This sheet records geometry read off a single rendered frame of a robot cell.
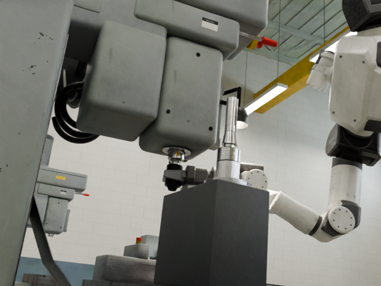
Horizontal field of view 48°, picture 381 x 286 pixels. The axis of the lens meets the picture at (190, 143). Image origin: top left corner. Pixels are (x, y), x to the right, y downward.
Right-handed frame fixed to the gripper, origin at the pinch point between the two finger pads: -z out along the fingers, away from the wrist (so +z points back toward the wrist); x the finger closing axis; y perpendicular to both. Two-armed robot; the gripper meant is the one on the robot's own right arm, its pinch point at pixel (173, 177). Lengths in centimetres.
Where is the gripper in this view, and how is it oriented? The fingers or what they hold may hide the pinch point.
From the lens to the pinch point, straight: 124.8
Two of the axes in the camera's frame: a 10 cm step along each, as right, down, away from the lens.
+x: 1.2, -3.2, -9.4
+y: -0.9, 9.4, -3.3
